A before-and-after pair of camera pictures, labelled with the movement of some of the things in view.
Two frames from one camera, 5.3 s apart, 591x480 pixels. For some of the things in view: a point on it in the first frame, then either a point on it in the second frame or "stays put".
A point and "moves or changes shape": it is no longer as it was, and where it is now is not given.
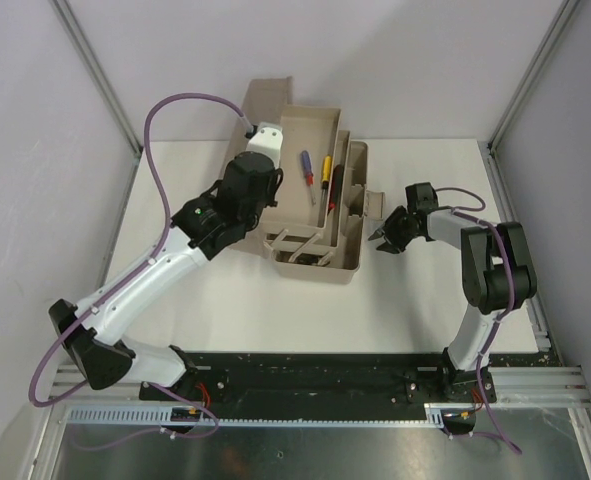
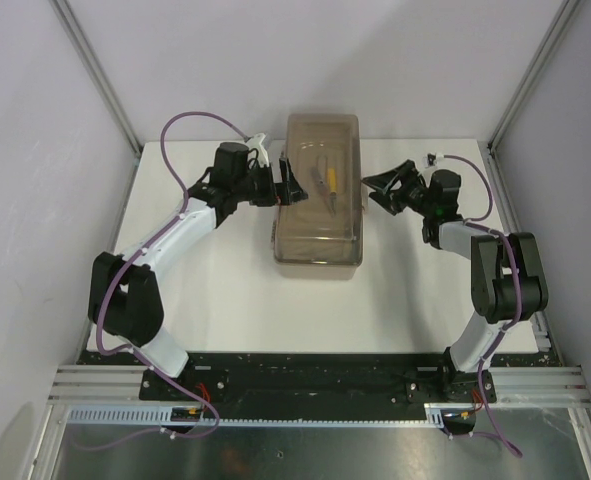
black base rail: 320,380 stays put
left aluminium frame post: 77,34 stays put
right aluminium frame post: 557,28 stays put
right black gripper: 397,244 to 405,173
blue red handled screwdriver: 308,173 to 319,175
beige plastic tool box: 314,229 moves or changes shape
